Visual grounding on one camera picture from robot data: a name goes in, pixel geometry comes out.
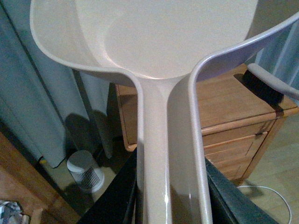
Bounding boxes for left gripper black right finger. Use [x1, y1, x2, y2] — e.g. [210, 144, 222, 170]
[205, 159, 277, 224]

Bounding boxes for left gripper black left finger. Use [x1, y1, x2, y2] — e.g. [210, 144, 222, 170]
[78, 150, 137, 224]

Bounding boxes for beige hand brush black bristles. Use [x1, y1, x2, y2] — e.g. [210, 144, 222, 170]
[242, 63, 299, 105]

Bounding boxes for beige plastic dustpan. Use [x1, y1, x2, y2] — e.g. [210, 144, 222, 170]
[30, 0, 299, 224]

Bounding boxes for white cylindrical air purifier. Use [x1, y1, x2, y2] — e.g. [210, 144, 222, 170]
[67, 150, 105, 194]

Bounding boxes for wooden nightstand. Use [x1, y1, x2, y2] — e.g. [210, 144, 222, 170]
[115, 63, 299, 181]

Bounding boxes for wooden bed headboard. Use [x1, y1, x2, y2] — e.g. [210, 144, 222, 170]
[0, 134, 80, 224]

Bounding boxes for teal curtain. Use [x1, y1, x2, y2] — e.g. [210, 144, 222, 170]
[0, 0, 113, 167]

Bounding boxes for white cable on floor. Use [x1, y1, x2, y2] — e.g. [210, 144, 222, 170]
[235, 185, 292, 221]

